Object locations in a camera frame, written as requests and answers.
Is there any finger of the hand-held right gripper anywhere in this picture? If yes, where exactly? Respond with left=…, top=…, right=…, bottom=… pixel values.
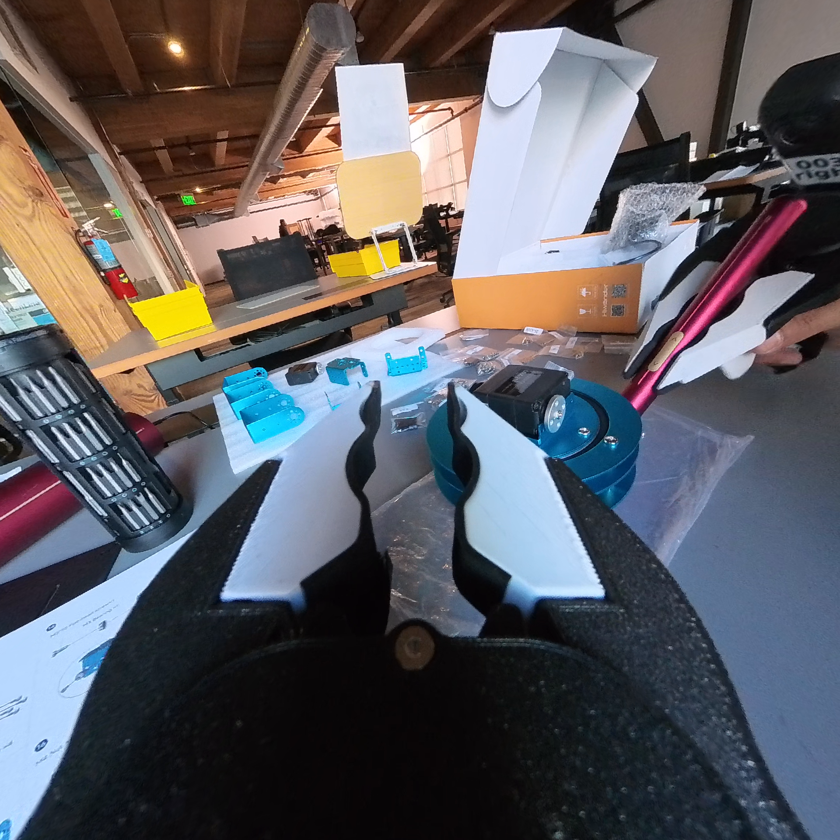
left=622, top=244, right=726, bottom=383
left=658, top=268, right=816, bottom=386

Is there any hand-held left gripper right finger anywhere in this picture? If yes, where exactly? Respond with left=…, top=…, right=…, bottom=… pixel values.
left=445, top=382, right=606, bottom=610

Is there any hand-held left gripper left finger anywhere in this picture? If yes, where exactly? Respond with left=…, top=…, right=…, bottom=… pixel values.
left=220, top=381, right=393, bottom=613

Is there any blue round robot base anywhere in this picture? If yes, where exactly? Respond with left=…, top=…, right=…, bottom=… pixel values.
left=425, top=377, right=645, bottom=508

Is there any person's right hand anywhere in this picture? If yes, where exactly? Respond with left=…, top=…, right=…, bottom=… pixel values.
left=751, top=314, right=840, bottom=376

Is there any bubble wrap piece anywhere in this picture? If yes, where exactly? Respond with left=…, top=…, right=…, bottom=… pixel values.
left=607, top=182, right=707, bottom=253

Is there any orange white cardboard box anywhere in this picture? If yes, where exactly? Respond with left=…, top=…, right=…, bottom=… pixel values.
left=451, top=28, right=700, bottom=336

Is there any clear plastic bag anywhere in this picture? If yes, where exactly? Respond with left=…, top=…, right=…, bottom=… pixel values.
left=371, top=400, right=756, bottom=637

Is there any pile of small screw bags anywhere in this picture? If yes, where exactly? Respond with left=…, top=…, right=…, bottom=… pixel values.
left=390, top=325, right=634, bottom=435

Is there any wood-edged office table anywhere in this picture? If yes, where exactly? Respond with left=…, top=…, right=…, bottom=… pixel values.
left=87, top=261, right=441, bottom=403

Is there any black cylindrical bit holder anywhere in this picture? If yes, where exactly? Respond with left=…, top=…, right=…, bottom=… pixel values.
left=0, top=325, right=195, bottom=554

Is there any white foam sheet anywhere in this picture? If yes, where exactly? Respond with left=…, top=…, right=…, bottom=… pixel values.
left=213, top=326, right=448, bottom=475

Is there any white keyboard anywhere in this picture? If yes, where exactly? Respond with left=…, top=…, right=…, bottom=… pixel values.
left=235, top=285, right=337, bottom=311

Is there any black office chair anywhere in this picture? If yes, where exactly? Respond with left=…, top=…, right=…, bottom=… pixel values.
left=419, top=202, right=462, bottom=277

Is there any yellow plastic bin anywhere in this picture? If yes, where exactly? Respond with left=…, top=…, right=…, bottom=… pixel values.
left=127, top=280, right=215, bottom=341
left=327, top=239, right=402, bottom=278

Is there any black monitor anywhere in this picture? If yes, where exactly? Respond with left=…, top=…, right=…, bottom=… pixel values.
left=217, top=234, right=320, bottom=301

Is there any red cylindrical case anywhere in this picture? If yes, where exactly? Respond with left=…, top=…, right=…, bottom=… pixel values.
left=0, top=413, right=162, bottom=569

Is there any metal board stand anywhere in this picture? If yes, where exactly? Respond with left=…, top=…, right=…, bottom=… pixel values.
left=366, top=222, right=425, bottom=282

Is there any white instruction manual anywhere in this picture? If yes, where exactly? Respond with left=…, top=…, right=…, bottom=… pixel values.
left=0, top=525, right=198, bottom=840

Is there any red fire extinguisher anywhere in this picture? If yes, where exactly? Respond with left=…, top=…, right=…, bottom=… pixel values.
left=76, top=218, right=139, bottom=302

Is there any tan wooden board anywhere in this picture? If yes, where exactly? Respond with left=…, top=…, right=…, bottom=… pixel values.
left=335, top=150, right=425, bottom=241

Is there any white board panel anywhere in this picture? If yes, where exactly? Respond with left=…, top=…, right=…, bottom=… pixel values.
left=334, top=62, right=412, bottom=162

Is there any wooden post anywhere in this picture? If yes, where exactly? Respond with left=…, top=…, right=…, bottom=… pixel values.
left=0, top=98, right=166, bottom=416

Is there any silver spiral air duct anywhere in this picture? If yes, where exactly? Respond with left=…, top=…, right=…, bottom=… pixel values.
left=232, top=3, right=359, bottom=219

